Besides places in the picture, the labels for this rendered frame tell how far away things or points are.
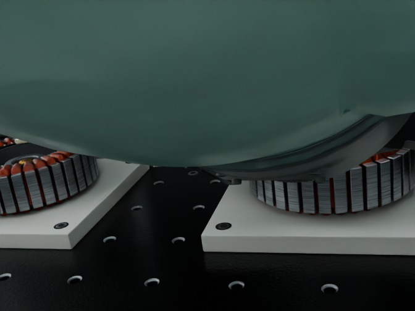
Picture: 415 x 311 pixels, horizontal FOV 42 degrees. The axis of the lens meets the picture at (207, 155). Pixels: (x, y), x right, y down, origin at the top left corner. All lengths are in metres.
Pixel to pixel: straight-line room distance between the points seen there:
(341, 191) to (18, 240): 0.22
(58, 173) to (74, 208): 0.03
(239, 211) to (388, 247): 0.10
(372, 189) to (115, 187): 0.20
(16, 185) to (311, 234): 0.21
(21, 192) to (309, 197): 0.21
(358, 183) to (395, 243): 0.04
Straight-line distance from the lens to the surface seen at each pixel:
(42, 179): 0.41
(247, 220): 0.34
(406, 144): 0.27
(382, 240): 0.32
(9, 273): 0.37
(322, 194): 0.33
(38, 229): 0.39
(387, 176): 0.34
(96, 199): 0.42
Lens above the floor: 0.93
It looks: 19 degrees down
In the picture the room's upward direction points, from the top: 8 degrees counter-clockwise
